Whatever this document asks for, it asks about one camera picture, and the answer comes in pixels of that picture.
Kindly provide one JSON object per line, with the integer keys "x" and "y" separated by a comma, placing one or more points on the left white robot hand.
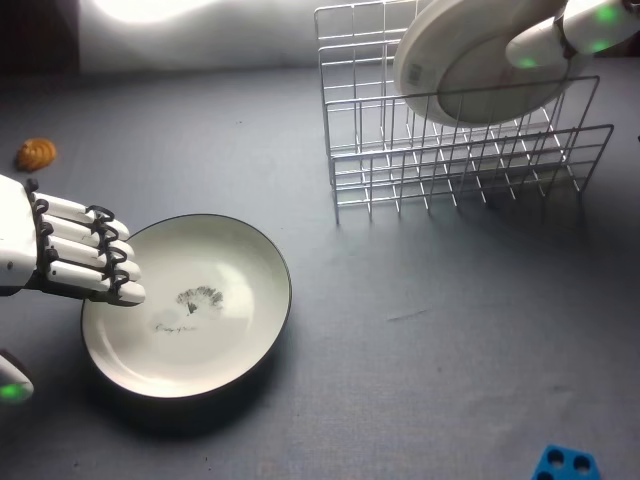
{"x": 15, "y": 240}

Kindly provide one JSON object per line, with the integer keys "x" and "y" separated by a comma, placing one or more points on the white plate with black rim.
{"x": 465, "y": 65}
{"x": 200, "y": 310}

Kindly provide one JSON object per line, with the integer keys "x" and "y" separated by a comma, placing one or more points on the white backdrop cloth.
{"x": 200, "y": 30}

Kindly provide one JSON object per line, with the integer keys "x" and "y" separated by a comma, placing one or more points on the blue pentagon block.
{"x": 565, "y": 465}

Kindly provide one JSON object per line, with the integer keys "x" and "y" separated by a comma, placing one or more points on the orange swirl pastry toy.
{"x": 37, "y": 155}

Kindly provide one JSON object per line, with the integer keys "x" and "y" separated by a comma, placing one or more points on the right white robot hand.
{"x": 590, "y": 25}

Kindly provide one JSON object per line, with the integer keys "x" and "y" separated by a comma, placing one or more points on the grey table cloth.
{"x": 400, "y": 325}

